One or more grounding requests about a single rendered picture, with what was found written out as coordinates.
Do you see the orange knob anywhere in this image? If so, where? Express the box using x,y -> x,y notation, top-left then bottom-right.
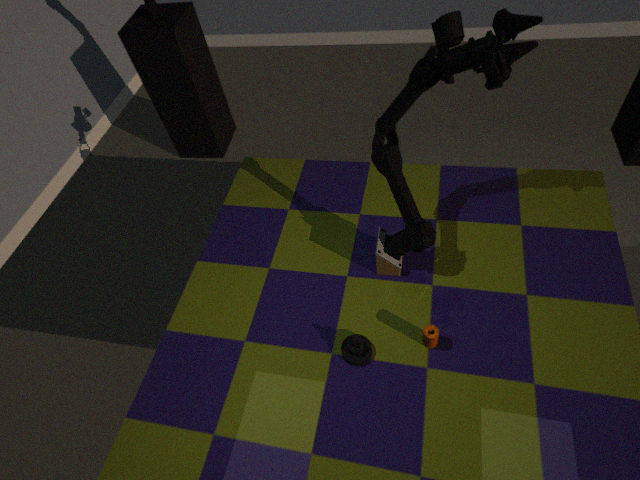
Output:
422,324 -> 439,348

